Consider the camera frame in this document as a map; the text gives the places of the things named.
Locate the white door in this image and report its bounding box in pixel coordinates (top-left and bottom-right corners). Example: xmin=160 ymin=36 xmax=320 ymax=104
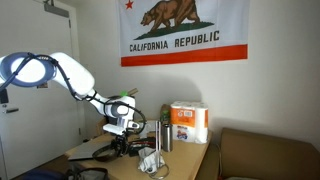
xmin=0 ymin=0 xmax=84 ymax=180

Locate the gray door closer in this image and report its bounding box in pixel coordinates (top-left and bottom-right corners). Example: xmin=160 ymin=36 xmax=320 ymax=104
xmin=43 ymin=0 xmax=70 ymax=18

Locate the small green bottle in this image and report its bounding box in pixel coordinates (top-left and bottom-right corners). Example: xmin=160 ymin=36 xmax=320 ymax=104
xmin=160 ymin=109 xmax=171 ymax=125

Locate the black pen pouch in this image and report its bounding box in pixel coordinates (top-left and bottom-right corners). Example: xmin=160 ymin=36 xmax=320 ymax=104
xmin=128 ymin=136 xmax=157 ymax=157

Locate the gray plastic bin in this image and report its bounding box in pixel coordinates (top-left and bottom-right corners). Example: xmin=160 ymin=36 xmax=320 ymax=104
xmin=106 ymin=95 xmax=136 ymax=138

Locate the metal paper towel holder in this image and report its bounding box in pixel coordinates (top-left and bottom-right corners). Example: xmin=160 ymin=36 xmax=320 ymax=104
xmin=148 ymin=120 xmax=170 ymax=180

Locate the wooden chair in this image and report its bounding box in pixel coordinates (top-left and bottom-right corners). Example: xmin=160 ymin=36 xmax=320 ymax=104
xmin=95 ymin=116 xmax=109 ymax=137

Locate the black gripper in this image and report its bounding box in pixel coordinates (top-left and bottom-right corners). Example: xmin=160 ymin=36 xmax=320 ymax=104
xmin=111 ymin=133 xmax=131 ymax=157

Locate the silver laptop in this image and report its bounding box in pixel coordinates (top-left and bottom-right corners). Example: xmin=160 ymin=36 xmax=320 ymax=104
xmin=67 ymin=139 xmax=115 ymax=162

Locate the black door lock box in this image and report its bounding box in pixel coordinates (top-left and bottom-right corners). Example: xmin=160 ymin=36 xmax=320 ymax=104
xmin=0 ymin=88 xmax=9 ymax=104

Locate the crumpled white cloth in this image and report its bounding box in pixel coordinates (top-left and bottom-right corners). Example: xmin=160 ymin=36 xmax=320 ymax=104
xmin=137 ymin=147 xmax=166 ymax=173

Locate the dark bowl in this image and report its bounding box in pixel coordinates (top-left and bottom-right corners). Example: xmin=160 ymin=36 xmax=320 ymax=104
xmin=91 ymin=143 xmax=121 ymax=163

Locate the brown couch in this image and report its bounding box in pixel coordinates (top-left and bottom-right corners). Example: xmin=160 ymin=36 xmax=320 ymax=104
xmin=218 ymin=127 xmax=320 ymax=180

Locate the orange paper towel pack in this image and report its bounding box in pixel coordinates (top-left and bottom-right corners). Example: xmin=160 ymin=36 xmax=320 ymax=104
xmin=169 ymin=100 xmax=210 ymax=145

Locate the California Republic flag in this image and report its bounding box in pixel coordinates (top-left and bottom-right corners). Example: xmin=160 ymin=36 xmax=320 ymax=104
xmin=115 ymin=0 xmax=251 ymax=68

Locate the steel tumbler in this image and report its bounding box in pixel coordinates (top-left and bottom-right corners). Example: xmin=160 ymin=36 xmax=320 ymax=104
xmin=161 ymin=123 xmax=174 ymax=153

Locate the metal door handle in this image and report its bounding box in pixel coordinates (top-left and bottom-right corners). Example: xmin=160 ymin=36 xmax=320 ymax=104
xmin=1 ymin=104 xmax=20 ymax=115

